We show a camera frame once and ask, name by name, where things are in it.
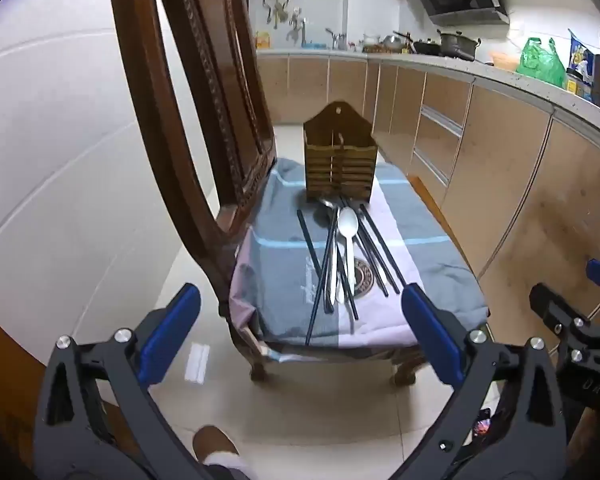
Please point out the green plastic bag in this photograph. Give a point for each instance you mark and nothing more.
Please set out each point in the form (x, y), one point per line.
(541, 62)

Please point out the blue snack bag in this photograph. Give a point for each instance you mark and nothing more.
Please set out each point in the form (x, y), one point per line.
(582, 60)

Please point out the carved wooden chair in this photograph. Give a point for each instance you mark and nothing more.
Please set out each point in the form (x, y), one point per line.
(205, 110)

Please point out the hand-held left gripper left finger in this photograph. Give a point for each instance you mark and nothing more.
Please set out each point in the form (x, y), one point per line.
(170, 332)

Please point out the grey and pink cloth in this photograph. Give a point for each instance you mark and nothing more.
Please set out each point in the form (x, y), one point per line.
(290, 280)

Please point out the large cooking pot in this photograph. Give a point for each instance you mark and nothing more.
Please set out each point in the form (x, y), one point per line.
(457, 45)

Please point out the kitchen base cabinets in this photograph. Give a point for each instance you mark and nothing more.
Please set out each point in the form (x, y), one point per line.
(505, 160)

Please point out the wooden utensil holder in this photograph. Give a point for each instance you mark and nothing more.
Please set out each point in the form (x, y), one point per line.
(340, 160)

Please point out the yellow box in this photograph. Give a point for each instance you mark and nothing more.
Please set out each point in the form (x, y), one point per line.
(263, 40)

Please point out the white plastic spoon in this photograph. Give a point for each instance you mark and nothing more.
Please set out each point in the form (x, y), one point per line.
(348, 222)

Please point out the sink faucet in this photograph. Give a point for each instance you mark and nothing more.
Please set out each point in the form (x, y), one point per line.
(335, 37)

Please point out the pile of dark chopsticks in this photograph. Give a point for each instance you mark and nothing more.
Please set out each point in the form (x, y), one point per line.
(375, 255)

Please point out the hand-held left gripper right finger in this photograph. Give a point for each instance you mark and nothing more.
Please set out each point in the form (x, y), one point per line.
(430, 332)

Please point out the brown slipper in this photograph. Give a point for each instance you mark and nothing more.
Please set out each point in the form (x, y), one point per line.
(215, 442)

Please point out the white plastic utensil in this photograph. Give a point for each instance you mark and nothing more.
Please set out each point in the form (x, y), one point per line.
(334, 270)

